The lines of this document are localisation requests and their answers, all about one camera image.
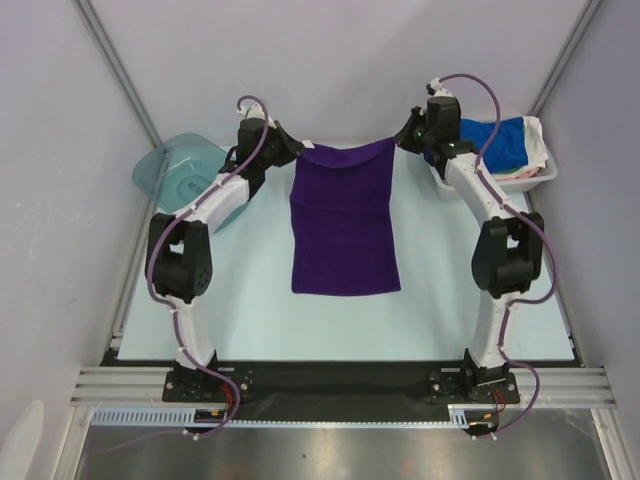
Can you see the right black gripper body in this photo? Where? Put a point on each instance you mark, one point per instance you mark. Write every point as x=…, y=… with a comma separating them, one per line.
x=413, y=132

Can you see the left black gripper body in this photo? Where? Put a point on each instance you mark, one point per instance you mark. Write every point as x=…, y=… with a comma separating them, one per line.
x=278, y=151

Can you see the blue towel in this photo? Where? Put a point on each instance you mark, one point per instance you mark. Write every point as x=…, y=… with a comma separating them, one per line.
x=506, y=151

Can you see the purple microfiber towel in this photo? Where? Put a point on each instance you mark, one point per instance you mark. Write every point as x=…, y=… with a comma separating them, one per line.
x=341, y=221

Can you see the green microfiber towel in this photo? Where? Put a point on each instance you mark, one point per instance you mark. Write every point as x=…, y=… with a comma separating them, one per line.
x=510, y=172

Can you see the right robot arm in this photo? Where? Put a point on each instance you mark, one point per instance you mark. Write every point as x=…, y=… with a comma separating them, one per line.
x=508, y=252

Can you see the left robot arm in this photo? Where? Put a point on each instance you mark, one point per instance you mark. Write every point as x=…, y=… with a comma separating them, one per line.
x=179, y=266

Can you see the white plastic basket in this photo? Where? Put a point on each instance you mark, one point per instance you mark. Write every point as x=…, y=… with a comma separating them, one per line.
x=550, y=172

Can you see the white towel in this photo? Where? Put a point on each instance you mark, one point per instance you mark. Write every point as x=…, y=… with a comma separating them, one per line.
x=535, y=145

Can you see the pink towel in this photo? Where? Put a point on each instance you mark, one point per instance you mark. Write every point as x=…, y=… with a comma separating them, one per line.
x=520, y=175

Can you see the translucent blue plastic tray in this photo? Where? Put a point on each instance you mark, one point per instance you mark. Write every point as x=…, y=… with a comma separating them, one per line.
x=176, y=173

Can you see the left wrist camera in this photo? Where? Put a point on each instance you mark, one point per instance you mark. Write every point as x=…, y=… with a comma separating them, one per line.
x=252, y=111

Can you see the right aluminium frame post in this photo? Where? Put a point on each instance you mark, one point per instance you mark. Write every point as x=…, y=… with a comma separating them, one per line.
x=577, y=33

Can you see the aluminium frame post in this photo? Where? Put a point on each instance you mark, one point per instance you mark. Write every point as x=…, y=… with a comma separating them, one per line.
x=577, y=33
x=114, y=63

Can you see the left aluminium frame post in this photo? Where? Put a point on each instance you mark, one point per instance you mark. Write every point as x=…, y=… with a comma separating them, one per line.
x=114, y=63

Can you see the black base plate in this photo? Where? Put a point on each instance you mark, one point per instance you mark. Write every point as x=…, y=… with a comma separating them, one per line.
x=339, y=391

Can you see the aluminium rail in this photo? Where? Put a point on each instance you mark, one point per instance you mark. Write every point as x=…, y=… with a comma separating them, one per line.
x=583, y=388

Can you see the white slotted cable duct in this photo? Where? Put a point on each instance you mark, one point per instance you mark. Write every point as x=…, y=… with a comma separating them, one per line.
x=191, y=417

